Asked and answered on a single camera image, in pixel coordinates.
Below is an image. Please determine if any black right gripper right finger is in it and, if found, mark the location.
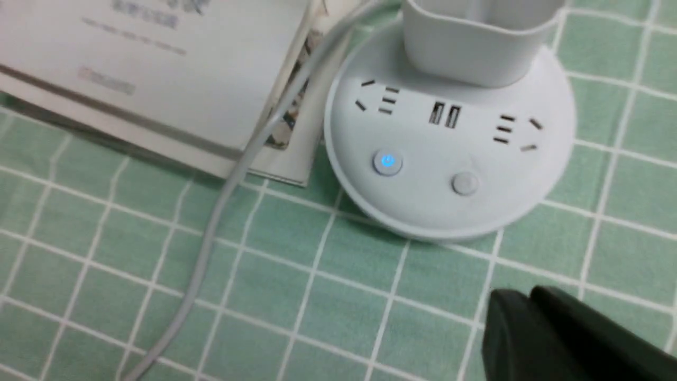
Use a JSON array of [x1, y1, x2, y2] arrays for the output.
[[529, 285, 676, 380]]

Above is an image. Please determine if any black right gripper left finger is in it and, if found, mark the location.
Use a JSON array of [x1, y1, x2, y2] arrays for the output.
[[481, 289, 588, 380]]

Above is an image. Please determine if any white desk lamp with base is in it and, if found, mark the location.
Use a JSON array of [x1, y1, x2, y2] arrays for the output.
[[323, 1, 577, 243]]

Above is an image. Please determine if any thin bottom booklet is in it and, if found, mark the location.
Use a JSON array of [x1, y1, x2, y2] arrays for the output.
[[249, 1, 360, 187]]

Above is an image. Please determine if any top self-driving textbook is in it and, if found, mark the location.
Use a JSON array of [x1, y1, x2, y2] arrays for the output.
[[1, 1, 318, 153]]

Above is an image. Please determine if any green checked tablecloth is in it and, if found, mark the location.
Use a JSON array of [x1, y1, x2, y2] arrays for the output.
[[1, 1, 676, 380]]

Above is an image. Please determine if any white lamp power cable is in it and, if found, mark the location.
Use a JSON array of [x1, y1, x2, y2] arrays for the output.
[[119, 0, 402, 381]]

